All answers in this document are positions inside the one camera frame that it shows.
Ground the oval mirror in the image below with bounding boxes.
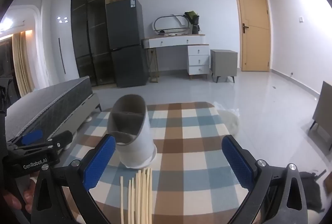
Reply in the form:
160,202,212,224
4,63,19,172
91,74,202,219
153,14,194,34

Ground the white plastic bag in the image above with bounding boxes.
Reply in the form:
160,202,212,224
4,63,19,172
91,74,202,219
217,107,241,135

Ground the white grey utensil holder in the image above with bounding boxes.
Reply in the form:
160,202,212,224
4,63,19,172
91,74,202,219
107,94,157,169

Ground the wooden chopstick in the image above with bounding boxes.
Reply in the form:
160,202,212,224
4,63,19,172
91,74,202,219
120,176,125,224

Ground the bunch of wooden chopsticks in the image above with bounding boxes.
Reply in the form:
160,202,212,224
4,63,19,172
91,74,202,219
128,167,153,224

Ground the black bag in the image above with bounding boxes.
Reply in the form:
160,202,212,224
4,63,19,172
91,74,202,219
299,171,326,213

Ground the beige curtain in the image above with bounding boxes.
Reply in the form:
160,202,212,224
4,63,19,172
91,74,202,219
12,31,36,97

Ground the plaid tablecloth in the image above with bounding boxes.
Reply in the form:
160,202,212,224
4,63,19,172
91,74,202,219
56,102,251,224

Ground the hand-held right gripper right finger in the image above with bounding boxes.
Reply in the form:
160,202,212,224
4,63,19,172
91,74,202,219
221,135,308,224

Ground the dark grey mattress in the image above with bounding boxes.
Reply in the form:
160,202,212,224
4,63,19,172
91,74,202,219
5,76,94,143

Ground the person's left hand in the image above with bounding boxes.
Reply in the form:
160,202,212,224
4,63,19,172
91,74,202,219
2,176,38,217

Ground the wooden door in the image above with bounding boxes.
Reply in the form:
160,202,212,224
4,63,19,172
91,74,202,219
232,0,272,72

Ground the dark grey refrigerator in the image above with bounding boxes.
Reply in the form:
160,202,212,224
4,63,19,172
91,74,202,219
105,0,150,88

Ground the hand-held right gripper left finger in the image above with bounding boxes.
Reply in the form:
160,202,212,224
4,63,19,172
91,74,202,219
31,133,117,224

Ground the white dressing table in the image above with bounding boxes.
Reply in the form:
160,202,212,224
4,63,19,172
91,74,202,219
142,34,210,83

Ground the grey nightstand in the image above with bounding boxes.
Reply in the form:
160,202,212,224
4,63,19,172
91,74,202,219
210,49,239,84

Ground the grey bed frame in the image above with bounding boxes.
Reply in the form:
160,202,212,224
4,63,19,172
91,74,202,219
39,93,102,157

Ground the white wardrobe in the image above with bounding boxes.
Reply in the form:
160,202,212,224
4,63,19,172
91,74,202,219
51,0,80,84

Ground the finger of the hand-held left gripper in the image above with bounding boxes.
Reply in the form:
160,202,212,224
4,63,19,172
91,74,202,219
47,130,74,161
8,130,50,150

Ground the dark glass cabinet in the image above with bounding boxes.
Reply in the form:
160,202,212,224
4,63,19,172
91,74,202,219
71,0,116,86

